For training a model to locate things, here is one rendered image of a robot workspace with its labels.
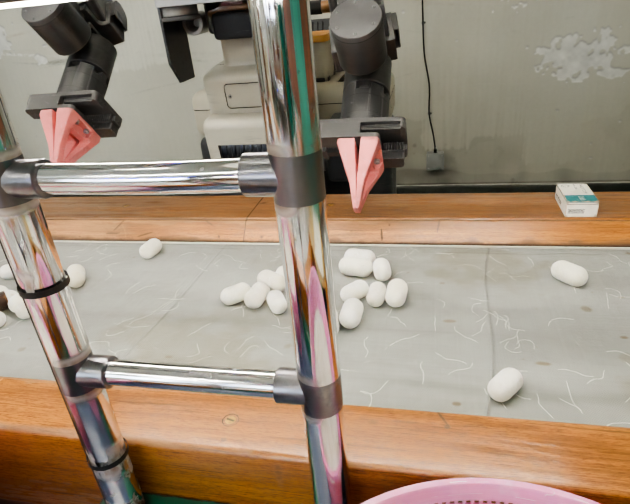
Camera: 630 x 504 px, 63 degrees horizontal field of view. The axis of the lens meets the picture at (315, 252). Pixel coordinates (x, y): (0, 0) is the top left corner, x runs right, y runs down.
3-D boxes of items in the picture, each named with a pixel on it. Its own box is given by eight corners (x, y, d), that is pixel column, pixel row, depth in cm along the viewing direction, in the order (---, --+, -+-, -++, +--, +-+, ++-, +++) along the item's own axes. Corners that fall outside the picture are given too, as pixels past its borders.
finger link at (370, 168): (375, 196, 54) (380, 120, 57) (308, 196, 55) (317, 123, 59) (381, 223, 60) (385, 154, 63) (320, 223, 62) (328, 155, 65)
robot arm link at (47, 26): (127, 13, 77) (76, 32, 78) (76, -57, 67) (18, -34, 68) (129, 73, 72) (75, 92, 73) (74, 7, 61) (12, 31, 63)
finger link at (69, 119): (55, 157, 62) (75, 94, 65) (5, 159, 64) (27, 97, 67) (89, 185, 68) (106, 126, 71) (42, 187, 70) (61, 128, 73)
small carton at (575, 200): (554, 198, 66) (556, 183, 65) (584, 198, 65) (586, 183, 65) (564, 217, 61) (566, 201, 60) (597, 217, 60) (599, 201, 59)
